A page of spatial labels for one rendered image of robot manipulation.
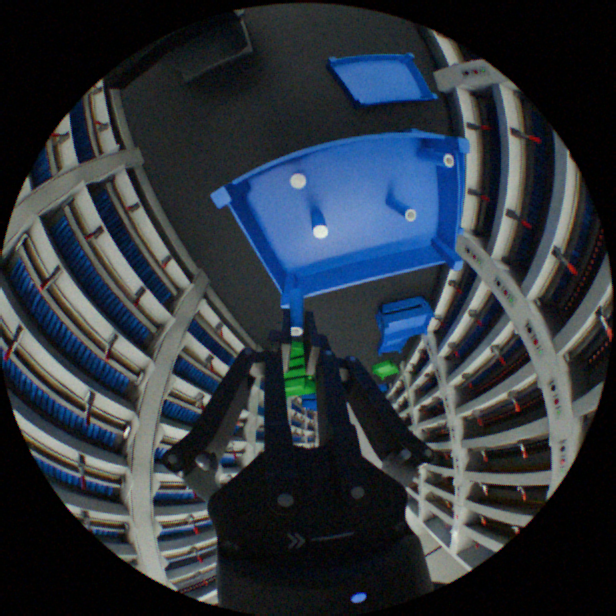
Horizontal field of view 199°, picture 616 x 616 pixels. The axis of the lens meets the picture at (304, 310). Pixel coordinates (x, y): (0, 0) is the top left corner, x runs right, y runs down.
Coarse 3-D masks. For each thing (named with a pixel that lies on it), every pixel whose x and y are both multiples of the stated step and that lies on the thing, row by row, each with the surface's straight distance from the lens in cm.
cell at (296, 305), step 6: (294, 294) 23; (300, 294) 23; (294, 300) 22; (300, 300) 22; (294, 306) 21; (300, 306) 22; (294, 312) 21; (300, 312) 21; (294, 318) 20; (300, 318) 20; (294, 324) 20; (300, 324) 20; (294, 330) 20; (300, 330) 20
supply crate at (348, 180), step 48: (336, 144) 21; (384, 144) 28; (432, 144) 30; (240, 192) 23; (288, 192) 26; (336, 192) 27; (384, 192) 29; (432, 192) 33; (288, 240) 29; (336, 240) 29; (384, 240) 31; (432, 240) 36; (288, 288) 29; (336, 288) 28
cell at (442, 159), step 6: (420, 150) 31; (420, 156) 30; (426, 156) 28; (432, 156) 27; (438, 156) 26; (444, 156) 26; (450, 156) 26; (432, 162) 28; (438, 162) 26; (444, 162) 26; (450, 162) 26
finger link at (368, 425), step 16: (352, 368) 13; (352, 384) 15; (368, 384) 12; (352, 400) 13; (368, 400) 12; (384, 400) 12; (368, 416) 12; (384, 416) 11; (368, 432) 12; (384, 432) 11; (400, 432) 11; (384, 448) 11; (400, 448) 11; (416, 448) 11; (416, 464) 11
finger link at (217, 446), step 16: (240, 352) 13; (256, 352) 13; (240, 368) 12; (224, 384) 11; (240, 384) 11; (224, 400) 10; (240, 400) 11; (208, 416) 10; (224, 416) 9; (192, 432) 9; (208, 432) 9; (224, 432) 10; (176, 448) 9; (192, 448) 9; (208, 448) 9; (224, 448) 11; (176, 464) 9; (192, 464) 9
